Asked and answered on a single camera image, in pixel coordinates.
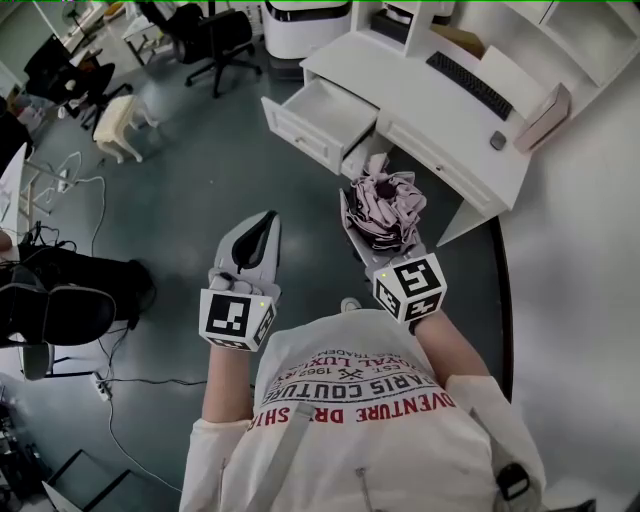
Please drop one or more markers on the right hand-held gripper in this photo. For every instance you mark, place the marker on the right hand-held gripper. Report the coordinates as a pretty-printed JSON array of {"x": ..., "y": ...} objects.
[{"x": 412, "y": 287}]

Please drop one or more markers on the brown cardboard box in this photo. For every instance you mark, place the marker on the brown cardboard box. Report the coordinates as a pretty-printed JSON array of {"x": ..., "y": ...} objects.
[{"x": 457, "y": 39}]

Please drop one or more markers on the white desk drawer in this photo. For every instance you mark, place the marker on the white desk drawer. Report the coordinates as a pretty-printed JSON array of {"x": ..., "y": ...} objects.
[{"x": 325, "y": 107}]

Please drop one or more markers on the pink and black umbrella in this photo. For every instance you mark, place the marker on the pink and black umbrella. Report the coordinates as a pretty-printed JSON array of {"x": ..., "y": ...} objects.
[{"x": 385, "y": 210}]

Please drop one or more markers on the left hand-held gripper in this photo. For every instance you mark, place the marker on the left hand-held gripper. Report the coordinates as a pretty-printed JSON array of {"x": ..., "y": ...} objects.
[{"x": 225, "y": 319}]

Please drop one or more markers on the black keyboard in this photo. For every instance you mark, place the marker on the black keyboard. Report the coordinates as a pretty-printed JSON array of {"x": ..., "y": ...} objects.
[{"x": 470, "y": 85}]

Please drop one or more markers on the white power strip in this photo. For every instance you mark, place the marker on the white power strip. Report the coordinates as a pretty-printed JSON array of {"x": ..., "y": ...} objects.
[{"x": 102, "y": 389}]

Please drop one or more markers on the person's white printed shirt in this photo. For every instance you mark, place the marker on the person's white printed shirt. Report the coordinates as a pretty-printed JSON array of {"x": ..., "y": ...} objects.
[{"x": 380, "y": 450}]

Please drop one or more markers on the black clip-on device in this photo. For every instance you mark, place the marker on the black clip-on device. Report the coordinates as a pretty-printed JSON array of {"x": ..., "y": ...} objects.
[{"x": 514, "y": 482}]

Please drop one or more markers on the grey computer mouse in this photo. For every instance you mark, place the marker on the grey computer mouse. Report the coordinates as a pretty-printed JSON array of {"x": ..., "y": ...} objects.
[{"x": 498, "y": 140}]

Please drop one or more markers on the cream carved stool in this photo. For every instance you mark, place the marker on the cream carved stool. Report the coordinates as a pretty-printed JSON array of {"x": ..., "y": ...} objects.
[{"x": 122, "y": 120}]

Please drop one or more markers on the white shelf unit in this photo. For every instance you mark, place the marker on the white shelf unit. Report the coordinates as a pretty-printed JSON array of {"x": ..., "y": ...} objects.
[{"x": 380, "y": 42}]

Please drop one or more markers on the white and black robot machine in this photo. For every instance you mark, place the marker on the white and black robot machine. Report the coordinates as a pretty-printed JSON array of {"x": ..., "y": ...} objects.
[{"x": 305, "y": 35}]

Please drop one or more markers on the black padded chair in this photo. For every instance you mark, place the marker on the black padded chair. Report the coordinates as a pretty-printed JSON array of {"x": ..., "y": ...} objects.
[{"x": 75, "y": 305}]

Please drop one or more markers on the black office chair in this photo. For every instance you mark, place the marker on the black office chair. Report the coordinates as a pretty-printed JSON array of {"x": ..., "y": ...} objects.
[
  {"x": 220, "y": 35},
  {"x": 65, "y": 75}
]

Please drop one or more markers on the person's left hand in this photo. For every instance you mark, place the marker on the person's left hand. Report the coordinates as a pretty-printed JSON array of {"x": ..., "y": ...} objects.
[{"x": 231, "y": 284}]

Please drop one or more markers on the person's white shoe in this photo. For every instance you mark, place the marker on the person's white shoe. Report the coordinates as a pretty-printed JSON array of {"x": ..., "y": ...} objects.
[{"x": 351, "y": 304}]

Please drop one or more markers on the black framed panel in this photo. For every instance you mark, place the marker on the black framed panel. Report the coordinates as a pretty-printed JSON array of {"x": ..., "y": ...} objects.
[{"x": 87, "y": 482}]

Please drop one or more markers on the person's left forearm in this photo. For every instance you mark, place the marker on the person's left forearm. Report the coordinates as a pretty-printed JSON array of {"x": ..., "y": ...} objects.
[{"x": 227, "y": 385}]

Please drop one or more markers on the person's right forearm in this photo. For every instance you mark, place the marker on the person's right forearm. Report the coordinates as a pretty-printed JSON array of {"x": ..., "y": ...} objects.
[{"x": 450, "y": 350}]

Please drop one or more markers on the white desk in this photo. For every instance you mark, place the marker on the white desk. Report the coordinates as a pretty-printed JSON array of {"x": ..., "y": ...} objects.
[{"x": 440, "y": 102}]

